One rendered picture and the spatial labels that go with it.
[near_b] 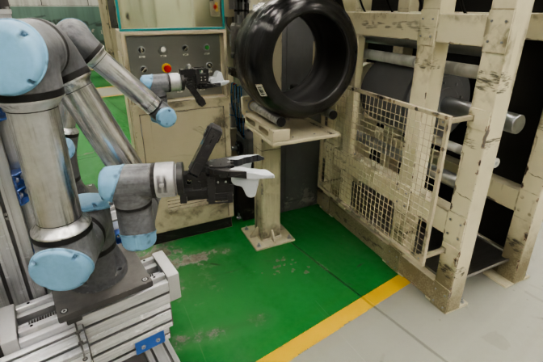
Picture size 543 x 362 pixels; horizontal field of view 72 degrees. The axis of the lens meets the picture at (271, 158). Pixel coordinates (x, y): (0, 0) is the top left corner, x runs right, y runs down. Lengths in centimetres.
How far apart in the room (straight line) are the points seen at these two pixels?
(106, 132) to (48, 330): 51
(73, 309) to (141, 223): 31
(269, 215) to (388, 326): 91
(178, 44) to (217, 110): 42
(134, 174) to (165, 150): 143
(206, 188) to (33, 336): 56
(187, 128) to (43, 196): 145
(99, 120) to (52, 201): 20
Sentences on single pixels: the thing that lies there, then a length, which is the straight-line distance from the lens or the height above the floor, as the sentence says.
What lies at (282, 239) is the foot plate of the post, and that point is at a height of 1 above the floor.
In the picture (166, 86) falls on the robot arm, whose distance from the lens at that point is 157.
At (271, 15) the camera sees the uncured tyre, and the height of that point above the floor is 135.
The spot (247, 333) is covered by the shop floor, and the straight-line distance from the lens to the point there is 188.
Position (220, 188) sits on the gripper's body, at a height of 103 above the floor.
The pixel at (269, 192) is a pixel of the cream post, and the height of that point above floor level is 34.
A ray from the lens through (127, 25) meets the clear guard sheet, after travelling 210.
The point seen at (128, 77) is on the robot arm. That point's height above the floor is 116.
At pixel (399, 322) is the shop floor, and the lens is 201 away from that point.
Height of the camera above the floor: 138
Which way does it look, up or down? 22 degrees down
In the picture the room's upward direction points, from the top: straight up
